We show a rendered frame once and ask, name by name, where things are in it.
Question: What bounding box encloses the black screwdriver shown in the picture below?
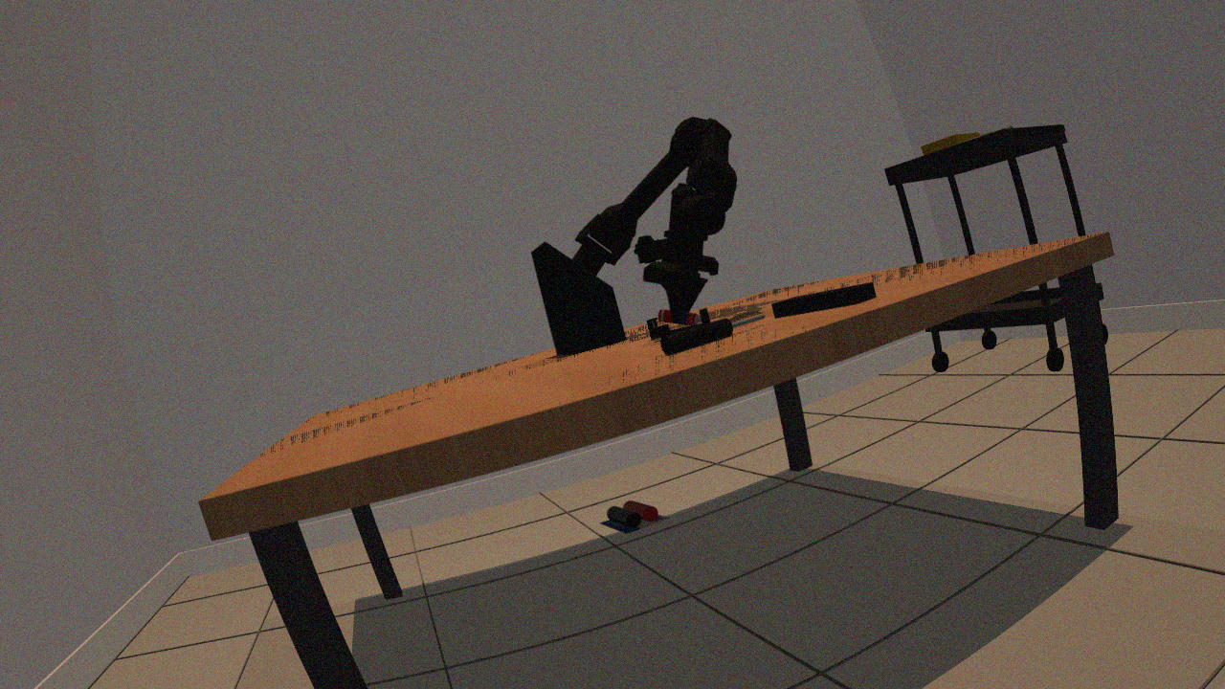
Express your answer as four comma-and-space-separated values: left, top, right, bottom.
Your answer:
660, 314, 764, 356

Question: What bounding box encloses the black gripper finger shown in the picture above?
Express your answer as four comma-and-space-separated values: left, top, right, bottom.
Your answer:
685, 278, 708, 311
662, 282, 697, 322

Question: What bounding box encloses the red cylindrical battery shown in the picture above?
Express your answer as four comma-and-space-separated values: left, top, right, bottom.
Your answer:
658, 309, 699, 325

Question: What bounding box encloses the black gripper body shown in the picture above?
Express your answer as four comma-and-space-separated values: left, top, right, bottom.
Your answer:
643, 226, 719, 287

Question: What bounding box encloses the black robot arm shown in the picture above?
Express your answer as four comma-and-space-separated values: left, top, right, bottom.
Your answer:
573, 116, 737, 276

